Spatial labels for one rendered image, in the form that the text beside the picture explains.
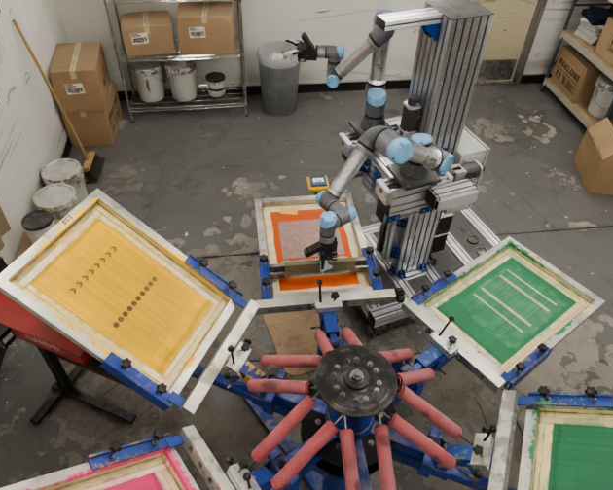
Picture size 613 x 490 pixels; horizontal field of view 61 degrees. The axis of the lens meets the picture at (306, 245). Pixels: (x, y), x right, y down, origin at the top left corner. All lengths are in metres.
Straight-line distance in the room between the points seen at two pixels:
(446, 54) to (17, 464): 3.20
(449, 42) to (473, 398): 2.13
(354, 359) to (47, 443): 2.12
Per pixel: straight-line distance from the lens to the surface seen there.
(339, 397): 1.93
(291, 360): 2.14
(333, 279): 2.73
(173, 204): 4.73
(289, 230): 2.98
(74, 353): 2.43
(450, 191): 3.05
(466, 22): 2.84
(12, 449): 3.64
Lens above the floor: 2.99
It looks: 44 degrees down
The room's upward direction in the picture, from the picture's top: 2 degrees clockwise
